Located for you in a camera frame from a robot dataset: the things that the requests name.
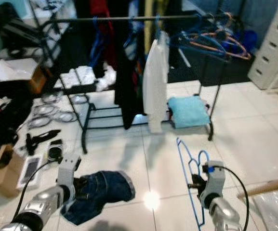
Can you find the blue denim shorts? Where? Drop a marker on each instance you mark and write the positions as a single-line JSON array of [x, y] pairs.
[[107, 190]]

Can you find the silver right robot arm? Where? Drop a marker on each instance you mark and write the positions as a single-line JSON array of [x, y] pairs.
[[223, 214]]

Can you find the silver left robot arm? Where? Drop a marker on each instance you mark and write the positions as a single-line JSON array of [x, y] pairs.
[[45, 204]]

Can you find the blue clothes hanger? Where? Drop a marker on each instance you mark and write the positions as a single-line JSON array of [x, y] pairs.
[[96, 48]]

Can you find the small black device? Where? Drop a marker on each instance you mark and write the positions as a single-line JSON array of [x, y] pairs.
[[55, 150]]

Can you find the white phone box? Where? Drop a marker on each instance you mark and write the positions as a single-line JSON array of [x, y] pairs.
[[30, 171]]

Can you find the black handheld tool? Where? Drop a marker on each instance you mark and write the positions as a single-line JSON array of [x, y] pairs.
[[41, 137]]

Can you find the wooden pole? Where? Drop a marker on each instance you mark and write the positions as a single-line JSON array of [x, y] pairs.
[[266, 186]]

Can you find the brown cardboard box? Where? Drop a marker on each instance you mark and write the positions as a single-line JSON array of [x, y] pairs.
[[8, 175]]

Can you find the cyan folded cloth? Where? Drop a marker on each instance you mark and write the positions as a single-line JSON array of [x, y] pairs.
[[188, 111]]

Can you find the clear plastic sheet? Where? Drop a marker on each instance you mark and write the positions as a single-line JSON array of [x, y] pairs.
[[276, 211]]

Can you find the black bag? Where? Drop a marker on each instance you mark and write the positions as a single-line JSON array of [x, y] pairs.
[[4, 130]]

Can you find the white folded cloth pile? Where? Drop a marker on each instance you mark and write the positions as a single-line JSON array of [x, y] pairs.
[[78, 76]]

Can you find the black hanging garment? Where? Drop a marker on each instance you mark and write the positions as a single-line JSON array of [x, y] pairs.
[[129, 86]]

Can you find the white crumpled cloth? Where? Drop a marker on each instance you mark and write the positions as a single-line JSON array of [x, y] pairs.
[[106, 77]]

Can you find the white hanging garment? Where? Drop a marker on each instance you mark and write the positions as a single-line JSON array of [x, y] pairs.
[[155, 79]]

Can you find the open box with white paper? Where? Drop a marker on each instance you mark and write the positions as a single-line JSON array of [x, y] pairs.
[[16, 70]]

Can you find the white drawer cabinet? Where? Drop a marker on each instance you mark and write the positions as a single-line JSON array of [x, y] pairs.
[[271, 45]]

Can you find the red hanging garment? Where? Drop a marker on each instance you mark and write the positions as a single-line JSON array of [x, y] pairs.
[[102, 21]]

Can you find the black chair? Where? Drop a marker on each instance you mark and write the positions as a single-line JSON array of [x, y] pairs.
[[11, 26]]

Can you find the yellow hanging garment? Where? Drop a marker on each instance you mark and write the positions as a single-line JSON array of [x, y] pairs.
[[150, 17]]

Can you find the black metal clothes rack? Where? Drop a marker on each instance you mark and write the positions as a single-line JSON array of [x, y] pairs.
[[134, 19]]

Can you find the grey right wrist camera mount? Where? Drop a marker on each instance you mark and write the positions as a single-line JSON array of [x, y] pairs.
[[215, 179]]

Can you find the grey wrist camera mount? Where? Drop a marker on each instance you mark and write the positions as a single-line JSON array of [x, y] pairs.
[[215, 179], [69, 168]]

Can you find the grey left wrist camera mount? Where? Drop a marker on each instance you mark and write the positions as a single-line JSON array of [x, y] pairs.
[[69, 168]]

